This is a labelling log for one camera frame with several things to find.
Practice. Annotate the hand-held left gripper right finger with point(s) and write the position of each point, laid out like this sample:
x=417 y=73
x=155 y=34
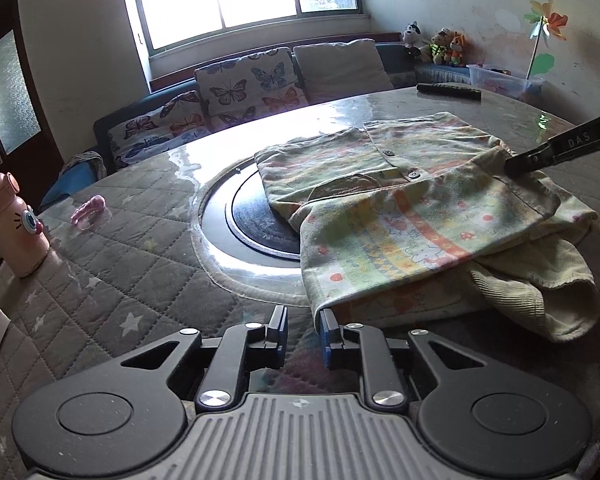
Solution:
x=326 y=340

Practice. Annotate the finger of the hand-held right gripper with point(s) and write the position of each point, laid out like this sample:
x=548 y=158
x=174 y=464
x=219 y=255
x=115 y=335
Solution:
x=575 y=142

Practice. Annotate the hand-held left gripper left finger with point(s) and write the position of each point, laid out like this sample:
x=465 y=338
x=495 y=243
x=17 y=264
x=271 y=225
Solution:
x=280 y=332

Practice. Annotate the patterned green children's shirt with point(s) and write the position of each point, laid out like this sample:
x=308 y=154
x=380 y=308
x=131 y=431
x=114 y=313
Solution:
x=405 y=225

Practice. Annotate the round black built-in hot plate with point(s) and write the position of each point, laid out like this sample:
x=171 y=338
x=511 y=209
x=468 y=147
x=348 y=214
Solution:
x=250 y=240

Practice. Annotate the clear plastic storage box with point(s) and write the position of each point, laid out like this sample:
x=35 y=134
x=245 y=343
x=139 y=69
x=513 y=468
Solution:
x=500 y=80

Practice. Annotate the colourful pinwheel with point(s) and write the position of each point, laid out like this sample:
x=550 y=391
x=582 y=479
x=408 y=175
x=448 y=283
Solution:
x=547 y=22

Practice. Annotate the black remote control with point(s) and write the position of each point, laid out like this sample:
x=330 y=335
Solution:
x=447 y=91

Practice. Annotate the orange plush fox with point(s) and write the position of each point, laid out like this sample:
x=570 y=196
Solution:
x=457 y=50

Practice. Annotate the brown plush bear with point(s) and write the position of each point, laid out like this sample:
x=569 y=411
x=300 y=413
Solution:
x=436 y=47

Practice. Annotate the black and white plush toy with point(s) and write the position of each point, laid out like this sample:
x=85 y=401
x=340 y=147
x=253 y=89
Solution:
x=412 y=35

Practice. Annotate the small pink toy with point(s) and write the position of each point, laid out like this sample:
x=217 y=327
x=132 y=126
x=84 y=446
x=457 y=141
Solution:
x=87 y=210

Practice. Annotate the long butterfly print cushion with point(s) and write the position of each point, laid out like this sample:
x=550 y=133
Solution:
x=155 y=127

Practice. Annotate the plain grey cushion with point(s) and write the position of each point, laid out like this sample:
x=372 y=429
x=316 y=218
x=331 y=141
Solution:
x=340 y=70

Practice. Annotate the large butterfly print cushion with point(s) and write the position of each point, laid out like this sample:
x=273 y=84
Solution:
x=250 y=85

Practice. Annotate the grey cloth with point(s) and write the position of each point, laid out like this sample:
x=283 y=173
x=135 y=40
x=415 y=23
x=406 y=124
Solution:
x=82 y=162

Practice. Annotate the blue sofa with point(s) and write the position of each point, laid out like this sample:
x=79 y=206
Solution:
x=117 y=117

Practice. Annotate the pink cartoon water bottle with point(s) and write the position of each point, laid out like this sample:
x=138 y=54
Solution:
x=10 y=230

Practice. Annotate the dark wooden glass door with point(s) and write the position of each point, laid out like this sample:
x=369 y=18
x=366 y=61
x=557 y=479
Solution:
x=25 y=135

